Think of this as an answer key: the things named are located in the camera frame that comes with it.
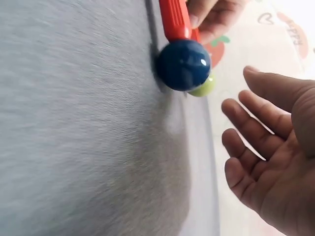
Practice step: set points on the person's left fingers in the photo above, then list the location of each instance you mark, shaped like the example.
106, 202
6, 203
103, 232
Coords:
203, 12

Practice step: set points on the glossy dark blue ball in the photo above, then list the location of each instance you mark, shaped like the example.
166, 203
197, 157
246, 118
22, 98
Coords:
183, 65

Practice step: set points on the red ribbed plastic rod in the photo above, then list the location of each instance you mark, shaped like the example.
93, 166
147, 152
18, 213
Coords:
174, 20

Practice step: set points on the person's left hand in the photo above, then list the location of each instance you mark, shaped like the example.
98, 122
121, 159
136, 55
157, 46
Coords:
221, 20

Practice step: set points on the lime green ball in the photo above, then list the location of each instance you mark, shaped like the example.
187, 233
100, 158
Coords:
203, 89

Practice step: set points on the person's right thumb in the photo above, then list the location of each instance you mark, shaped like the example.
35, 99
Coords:
275, 86

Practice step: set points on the person's right hand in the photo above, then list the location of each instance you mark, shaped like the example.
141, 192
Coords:
283, 177

